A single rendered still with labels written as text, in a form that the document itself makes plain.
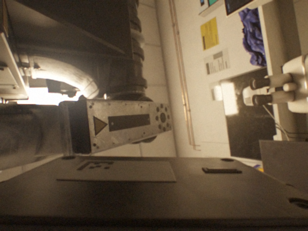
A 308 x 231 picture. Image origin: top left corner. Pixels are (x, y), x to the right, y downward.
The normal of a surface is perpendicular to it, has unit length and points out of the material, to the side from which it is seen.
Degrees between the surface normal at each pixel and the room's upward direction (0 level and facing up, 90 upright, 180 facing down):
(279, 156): 86
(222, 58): 90
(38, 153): 138
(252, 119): 86
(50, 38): 90
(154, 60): 180
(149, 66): 180
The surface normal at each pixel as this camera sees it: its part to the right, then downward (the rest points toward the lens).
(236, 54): -0.81, 0.11
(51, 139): -0.13, 0.00
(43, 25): 0.10, 0.99
